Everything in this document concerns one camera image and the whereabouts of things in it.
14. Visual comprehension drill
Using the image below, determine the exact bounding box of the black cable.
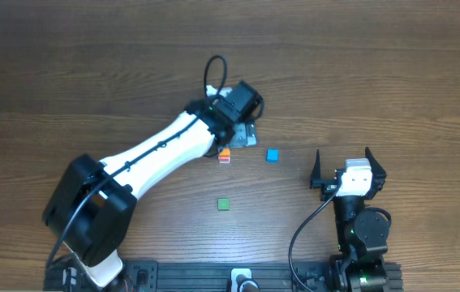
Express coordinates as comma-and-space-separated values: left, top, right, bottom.
45, 54, 229, 271
288, 182, 343, 292

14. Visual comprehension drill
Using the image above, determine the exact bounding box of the mounting rail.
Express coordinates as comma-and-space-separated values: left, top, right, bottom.
44, 259, 403, 292

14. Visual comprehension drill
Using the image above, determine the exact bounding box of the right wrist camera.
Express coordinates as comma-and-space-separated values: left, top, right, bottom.
342, 157, 374, 195

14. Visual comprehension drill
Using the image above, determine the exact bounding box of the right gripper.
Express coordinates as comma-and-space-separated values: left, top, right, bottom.
309, 146, 388, 202

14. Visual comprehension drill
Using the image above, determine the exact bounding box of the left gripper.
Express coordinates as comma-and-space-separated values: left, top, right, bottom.
228, 122, 258, 148

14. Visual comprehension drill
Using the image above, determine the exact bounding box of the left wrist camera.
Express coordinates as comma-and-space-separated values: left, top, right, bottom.
206, 84, 234, 99

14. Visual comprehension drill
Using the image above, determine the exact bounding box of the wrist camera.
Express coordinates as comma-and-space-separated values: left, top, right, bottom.
342, 157, 374, 195
206, 84, 234, 99

